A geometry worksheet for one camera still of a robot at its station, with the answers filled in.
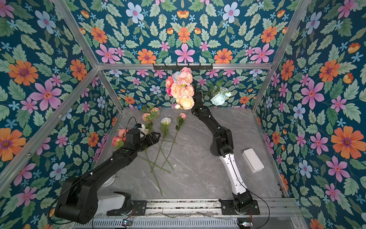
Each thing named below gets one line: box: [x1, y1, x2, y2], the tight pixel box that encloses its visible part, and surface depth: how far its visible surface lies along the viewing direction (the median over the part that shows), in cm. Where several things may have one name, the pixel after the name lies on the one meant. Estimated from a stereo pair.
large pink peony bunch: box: [171, 66, 195, 99], surface depth 73 cm
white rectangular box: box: [242, 147, 265, 173], surface depth 89 cm
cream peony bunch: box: [180, 95, 195, 110], surface depth 73 cm
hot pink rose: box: [166, 87, 173, 97], surface depth 76 cm
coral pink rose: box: [165, 75, 174, 89], surface depth 76 cm
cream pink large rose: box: [171, 83, 182, 99], surface depth 74 cm
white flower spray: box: [207, 79, 232, 106], surface depth 71 cm
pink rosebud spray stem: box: [141, 104, 161, 131], surface depth 114 cm
